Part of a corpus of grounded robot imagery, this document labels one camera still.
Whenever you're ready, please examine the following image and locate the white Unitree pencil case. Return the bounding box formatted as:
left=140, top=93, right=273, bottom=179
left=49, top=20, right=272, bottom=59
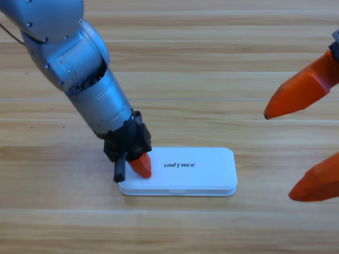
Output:
left=119, top=147, right=238, bottom=197

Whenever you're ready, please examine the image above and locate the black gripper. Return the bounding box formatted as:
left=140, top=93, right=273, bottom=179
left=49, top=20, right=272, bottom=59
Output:
left=103, top=111, right=153, bottom=183
left=263, top=29, right=339, bottom=120

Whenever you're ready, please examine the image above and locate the thin dark cable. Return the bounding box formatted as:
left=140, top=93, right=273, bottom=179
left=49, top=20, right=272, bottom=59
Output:
left=0, top=23, right=26, bottom=46

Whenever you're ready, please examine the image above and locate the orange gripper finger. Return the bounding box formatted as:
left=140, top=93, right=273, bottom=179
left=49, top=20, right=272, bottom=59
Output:
left=288, top=151, right=339, bottom=203

